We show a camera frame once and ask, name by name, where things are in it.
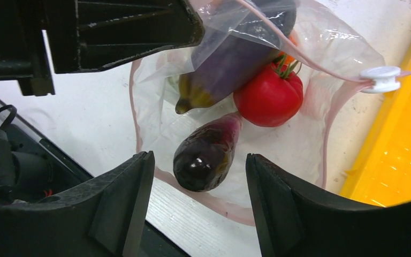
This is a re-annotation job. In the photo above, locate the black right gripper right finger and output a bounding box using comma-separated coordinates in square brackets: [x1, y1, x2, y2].
[246, 154, 411, 256]

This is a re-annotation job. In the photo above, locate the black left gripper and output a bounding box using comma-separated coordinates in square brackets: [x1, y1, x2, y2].
[0, 0, 55, 96]

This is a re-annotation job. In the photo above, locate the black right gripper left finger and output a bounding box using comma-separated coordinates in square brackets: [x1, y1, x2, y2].
[0, 152, 155, 256]

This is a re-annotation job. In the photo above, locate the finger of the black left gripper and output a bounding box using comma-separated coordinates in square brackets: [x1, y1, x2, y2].
[43, 1, 205, 74]

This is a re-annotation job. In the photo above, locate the slim purple eggplant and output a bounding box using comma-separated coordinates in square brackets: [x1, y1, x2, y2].
[173, 112, 242, 192]

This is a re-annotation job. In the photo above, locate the red tomato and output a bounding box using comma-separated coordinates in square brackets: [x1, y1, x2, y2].
[233, 54, 304, 127]

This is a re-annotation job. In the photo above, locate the clear pink-dotted zip bag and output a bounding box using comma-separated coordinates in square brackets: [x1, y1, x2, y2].
[129, 0, 411, 226]

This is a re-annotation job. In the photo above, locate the large purple eggplant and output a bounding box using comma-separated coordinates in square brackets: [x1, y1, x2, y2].
[175, 1, 284, 115]

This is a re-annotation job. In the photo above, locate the yellow plastic tray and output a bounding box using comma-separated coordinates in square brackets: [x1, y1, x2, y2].
[340, 44, 411, 207]

